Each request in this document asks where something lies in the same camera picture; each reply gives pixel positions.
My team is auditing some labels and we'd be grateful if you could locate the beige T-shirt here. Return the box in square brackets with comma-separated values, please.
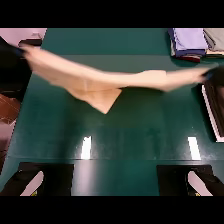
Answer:
[21, 44, 214, 115]

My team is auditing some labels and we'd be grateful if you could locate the grey garment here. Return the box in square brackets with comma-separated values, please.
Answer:
[202, 28, 224, 58]

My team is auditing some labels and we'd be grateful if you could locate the lavender garment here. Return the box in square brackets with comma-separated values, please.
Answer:
[167, 28, 208, 58]

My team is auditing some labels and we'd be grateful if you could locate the red garment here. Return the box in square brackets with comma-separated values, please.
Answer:
[179, 54, 203, 64]

